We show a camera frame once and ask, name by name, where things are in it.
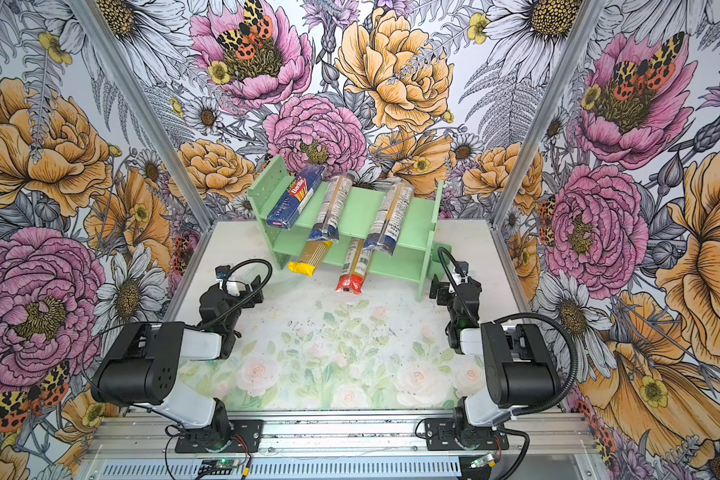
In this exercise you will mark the aluminium left corner post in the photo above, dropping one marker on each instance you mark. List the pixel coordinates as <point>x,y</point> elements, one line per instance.
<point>113,56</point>

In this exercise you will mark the green two-tier shelf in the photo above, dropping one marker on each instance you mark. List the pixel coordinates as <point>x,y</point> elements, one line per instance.
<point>412,259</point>

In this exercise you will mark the blue Barilla spaghetti box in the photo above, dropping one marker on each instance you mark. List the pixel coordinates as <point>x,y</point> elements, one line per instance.
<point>296,196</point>

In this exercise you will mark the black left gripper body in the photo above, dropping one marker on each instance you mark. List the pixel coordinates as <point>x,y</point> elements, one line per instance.
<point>237,301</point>

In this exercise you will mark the aluminium corner post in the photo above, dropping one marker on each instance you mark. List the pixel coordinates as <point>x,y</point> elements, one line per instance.
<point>113,56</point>
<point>581,32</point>

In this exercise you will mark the red spaghetti bag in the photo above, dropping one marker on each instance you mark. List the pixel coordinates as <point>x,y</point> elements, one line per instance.
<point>355,267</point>

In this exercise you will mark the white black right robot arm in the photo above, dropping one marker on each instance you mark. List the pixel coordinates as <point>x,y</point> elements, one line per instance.
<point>517,369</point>

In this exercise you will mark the clear labelled spaghetti bag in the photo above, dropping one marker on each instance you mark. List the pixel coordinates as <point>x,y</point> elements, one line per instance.
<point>386,228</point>

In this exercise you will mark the aluminium front rail base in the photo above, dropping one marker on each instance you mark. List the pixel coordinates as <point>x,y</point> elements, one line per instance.
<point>337,445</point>

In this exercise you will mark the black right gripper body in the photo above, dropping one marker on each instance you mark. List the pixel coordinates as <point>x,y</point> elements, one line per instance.
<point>446,298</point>

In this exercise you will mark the green circuit board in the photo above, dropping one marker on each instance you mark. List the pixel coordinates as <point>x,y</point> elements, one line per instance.
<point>216,467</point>

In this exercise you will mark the clear plastic lid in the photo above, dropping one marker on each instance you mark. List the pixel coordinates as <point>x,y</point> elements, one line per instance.
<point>277,276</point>

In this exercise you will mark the yellow spaghetti bag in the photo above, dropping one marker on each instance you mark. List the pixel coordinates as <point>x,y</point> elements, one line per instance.
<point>311,257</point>

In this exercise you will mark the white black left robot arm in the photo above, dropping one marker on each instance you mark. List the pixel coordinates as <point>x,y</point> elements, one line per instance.
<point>141,367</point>

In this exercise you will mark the green plastic cup holder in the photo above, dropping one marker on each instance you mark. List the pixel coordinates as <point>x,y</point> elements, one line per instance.
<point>440,253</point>

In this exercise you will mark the aluminium right corner post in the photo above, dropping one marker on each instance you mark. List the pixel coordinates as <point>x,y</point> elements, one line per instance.
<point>581,32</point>

